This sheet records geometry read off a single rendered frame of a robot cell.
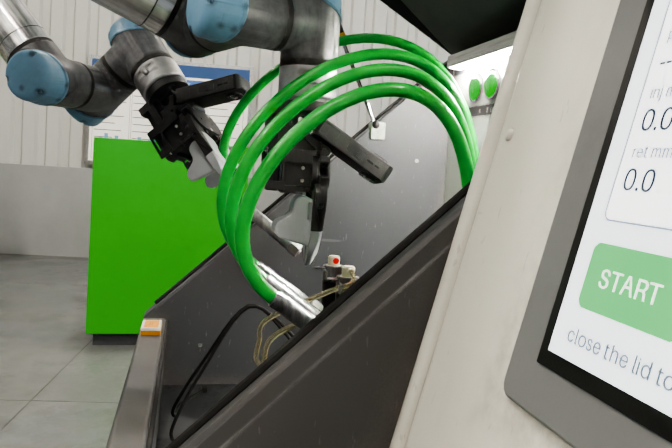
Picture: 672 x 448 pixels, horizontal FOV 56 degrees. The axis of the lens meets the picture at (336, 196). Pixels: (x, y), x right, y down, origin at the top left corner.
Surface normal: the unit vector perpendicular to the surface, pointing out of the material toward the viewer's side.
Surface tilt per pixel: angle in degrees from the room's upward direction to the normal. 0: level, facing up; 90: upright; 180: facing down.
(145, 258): 90
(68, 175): 90
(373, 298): 90
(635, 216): 76
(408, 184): 90
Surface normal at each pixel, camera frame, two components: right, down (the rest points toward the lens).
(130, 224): 0.23, 0.07
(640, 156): -0.93, -0.29
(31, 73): -0.23, 0.04
